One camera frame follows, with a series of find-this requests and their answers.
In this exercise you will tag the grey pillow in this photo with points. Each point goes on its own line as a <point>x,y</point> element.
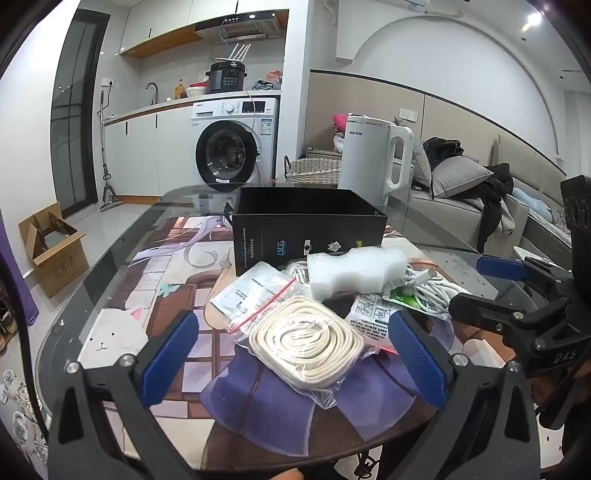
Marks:
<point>459,177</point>

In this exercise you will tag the zip bag with leaflet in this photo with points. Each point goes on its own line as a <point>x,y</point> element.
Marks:
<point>249,290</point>

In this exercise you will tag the white foam block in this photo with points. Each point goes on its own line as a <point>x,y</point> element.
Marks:
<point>351,272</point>

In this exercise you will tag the wall switch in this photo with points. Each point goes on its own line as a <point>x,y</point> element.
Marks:
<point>408,115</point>

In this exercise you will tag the black cardboard box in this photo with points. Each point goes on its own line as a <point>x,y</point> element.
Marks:
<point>277,235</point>

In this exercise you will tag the white kitchen cabinet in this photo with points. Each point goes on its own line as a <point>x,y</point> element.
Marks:
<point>147,147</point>

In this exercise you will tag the green and white packet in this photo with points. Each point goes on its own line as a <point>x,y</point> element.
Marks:
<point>408,300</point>

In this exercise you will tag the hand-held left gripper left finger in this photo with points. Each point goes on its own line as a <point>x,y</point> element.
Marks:
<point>168,355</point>

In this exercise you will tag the white electric kettle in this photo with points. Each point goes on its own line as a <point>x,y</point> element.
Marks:
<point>364,157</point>

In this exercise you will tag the dark clothes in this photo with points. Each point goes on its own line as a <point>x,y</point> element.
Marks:
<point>496,194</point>

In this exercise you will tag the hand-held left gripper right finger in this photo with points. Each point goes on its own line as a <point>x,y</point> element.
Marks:
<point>415,355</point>

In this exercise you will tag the kitchen faucet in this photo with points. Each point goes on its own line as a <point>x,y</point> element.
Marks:
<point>154,90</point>

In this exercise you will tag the yellow bottle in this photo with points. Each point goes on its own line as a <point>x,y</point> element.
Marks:
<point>180,91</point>

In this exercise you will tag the white router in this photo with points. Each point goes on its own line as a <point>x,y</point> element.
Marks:
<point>231,59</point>

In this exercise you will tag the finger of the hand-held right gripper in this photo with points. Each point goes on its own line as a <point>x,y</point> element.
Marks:
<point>498,267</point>
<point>480,311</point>

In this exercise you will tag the mop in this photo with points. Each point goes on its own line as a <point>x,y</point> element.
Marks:
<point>108,184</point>

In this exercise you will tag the shoes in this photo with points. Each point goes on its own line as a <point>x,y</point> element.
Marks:
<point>7,323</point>

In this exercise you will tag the black framed glass door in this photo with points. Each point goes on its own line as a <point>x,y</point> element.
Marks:
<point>74,115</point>

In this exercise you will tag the wicker basket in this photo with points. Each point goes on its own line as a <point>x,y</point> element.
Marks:
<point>309,170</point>

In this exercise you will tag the pile of clothes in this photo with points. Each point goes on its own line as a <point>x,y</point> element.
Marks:
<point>267,83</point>

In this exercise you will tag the black jacket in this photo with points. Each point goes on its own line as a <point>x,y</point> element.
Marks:
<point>443,147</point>

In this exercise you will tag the red and white bowl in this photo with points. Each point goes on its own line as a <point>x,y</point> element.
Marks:
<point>197,90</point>

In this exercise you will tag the black pressure cooker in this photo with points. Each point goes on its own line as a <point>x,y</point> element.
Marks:
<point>226,81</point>

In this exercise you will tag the grey sofa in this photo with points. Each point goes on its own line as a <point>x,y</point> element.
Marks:
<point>443,212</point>

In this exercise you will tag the brown cardboard box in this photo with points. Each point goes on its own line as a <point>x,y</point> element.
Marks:
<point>55,258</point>

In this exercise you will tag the pink cloth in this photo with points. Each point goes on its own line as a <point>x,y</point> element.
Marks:
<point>340,121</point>

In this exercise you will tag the range hood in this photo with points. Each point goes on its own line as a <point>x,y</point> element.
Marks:
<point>240,30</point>

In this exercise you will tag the purple cloth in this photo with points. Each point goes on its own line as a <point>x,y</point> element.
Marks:
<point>18,277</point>

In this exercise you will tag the printed instruction bag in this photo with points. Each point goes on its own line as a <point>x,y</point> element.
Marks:
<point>369,318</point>

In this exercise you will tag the white washing machine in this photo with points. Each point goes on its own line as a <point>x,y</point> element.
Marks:
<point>249,134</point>

